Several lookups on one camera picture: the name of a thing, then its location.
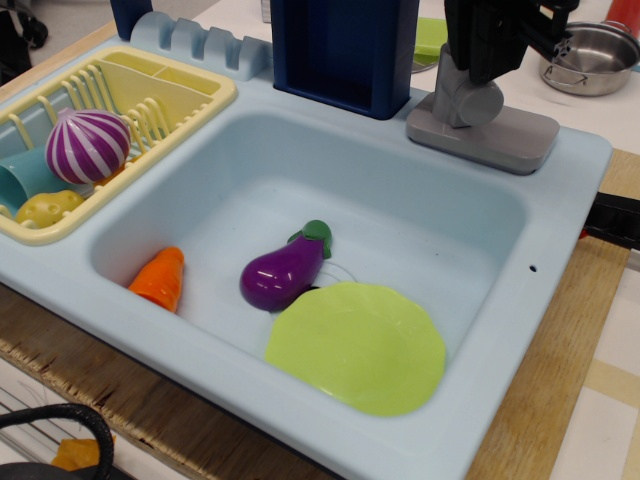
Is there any purple toy eggplant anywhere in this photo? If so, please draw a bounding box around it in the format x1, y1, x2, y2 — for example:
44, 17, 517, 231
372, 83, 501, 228
240, 220, 333, 312

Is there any yellow toy potato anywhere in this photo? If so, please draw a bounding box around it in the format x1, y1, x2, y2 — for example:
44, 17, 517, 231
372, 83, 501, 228
15, 190, 85, 228

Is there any yellow dish rack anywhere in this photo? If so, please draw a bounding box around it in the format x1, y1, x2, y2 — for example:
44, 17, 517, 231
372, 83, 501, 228
1, 47, 237, 245

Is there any green plastic object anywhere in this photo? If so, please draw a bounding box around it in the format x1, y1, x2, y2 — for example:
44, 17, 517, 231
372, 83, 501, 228
414, 17, 448, 56

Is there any orange tape piece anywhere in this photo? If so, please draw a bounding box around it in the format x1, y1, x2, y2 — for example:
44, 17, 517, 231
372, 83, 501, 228
51, 439, 114, 472

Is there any black bag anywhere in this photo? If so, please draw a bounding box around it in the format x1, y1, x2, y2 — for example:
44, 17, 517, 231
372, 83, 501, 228
1, 1, 49, 85

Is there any dark blue post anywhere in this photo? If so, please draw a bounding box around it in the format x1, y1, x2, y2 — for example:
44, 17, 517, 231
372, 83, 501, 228
110, 0, 153, 41

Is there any black clamp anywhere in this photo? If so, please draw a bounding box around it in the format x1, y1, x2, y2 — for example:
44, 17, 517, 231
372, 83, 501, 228
580, 192, 639, 250

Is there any lime green plastic plate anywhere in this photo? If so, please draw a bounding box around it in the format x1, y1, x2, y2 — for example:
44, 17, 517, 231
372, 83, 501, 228
265, 282, 446, 417

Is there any purple striped toy onion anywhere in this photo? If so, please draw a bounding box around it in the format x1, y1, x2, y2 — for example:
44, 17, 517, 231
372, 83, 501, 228
45, 108, 131, 184

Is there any teal plastic cup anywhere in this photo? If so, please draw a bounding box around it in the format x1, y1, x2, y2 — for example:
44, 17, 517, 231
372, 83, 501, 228
0, 147, 68, 215

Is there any grey toy faucet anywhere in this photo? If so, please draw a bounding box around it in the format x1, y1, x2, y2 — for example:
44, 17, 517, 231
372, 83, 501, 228
406, 44, 560, 175

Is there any red object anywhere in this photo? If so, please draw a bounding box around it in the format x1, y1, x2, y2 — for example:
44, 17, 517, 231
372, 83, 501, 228
606, 0, 640, 28

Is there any orange toy carrot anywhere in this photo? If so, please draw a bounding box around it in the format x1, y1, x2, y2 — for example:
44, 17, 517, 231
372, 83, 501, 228
128, 246, 185, 313

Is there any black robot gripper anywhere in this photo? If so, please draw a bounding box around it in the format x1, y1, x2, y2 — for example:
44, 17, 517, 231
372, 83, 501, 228
444, 0, 579, 86

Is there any black cable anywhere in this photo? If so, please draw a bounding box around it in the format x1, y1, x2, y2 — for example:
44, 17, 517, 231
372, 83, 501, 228
0, 403, 115, 476

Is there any dark blue plastic box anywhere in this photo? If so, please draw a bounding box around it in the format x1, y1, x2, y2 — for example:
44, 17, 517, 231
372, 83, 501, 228
270, 0, 419, 120

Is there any stainless steel pot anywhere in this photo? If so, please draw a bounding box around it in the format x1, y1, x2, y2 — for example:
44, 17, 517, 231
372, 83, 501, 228
538, 22, 639, 97

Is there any grey faucet lever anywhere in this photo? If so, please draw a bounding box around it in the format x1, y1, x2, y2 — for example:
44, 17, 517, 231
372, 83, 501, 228
456, 81, 504, 127

